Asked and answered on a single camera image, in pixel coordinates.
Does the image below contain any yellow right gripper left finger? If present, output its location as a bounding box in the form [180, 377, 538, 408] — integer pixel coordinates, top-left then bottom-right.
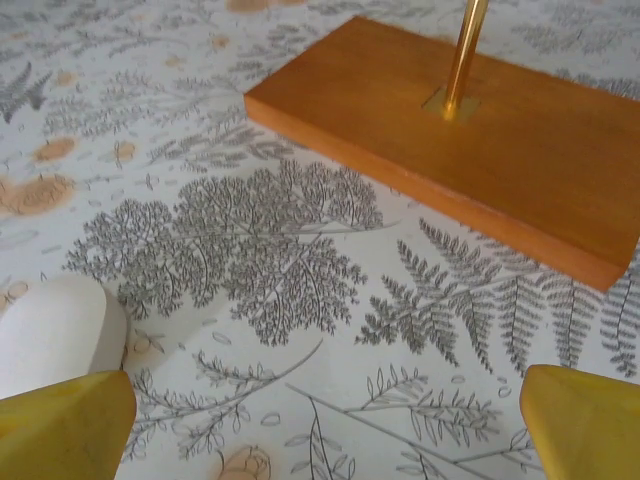
[0, 370, 137, 480]

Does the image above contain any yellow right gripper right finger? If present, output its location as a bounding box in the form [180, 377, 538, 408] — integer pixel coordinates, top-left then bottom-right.
[519, 364, 640, 480]

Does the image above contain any white squarish earbud charging case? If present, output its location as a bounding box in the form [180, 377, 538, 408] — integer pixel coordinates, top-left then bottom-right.
[0, 273, 129, 401]

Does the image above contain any floral patterned table cover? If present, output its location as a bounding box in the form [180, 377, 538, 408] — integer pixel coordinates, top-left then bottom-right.
[0, 0, 640, 480]

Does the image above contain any gold glass rack wooden base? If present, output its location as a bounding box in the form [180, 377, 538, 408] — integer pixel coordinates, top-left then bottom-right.
[243, 0, 640, 294]

